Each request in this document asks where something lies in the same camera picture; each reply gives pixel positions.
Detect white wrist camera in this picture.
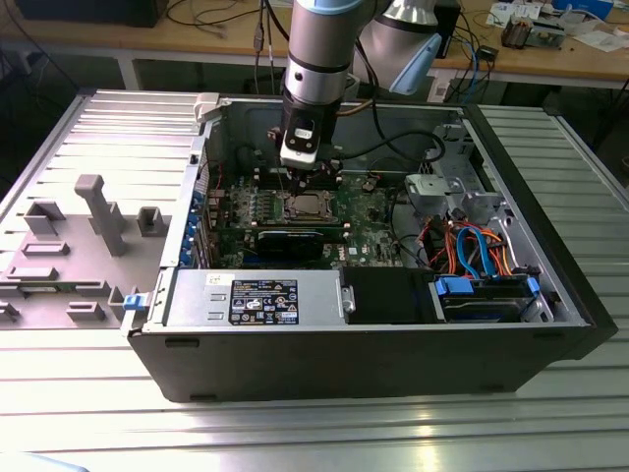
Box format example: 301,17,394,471
279,115,326,169

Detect blue wire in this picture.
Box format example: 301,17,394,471
455,225,498,281

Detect hard disk in blue carrier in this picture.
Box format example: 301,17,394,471
430,273,543,325

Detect green RAM stick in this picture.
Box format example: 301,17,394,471
215,220,351,236

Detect silver metal disk bay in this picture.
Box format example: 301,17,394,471
403,122,512,222

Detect beige case latch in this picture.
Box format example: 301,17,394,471
193,91,221,124

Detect green motherboard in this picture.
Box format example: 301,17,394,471
204,169,412,270

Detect large black box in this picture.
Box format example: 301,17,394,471
13,0,169,30

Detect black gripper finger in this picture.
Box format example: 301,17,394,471
267,127,309,195
314,147,346,192

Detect grey power supply unit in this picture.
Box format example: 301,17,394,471
164,267,346,329

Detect white paper sheets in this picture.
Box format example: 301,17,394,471
573,29,629,53

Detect black graphics card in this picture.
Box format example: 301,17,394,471
254,228,328,263

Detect metal heat sink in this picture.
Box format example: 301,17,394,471
499,13,531,50

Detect black PC case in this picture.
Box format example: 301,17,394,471
120,91,619,405

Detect grey parts rack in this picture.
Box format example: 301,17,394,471
0,172,174,331

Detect small black box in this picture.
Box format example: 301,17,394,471
434,0,463,60

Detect wooden workbench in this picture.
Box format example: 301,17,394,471
0,0,629,92

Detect orange wire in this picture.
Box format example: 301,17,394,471
426,221,518,277

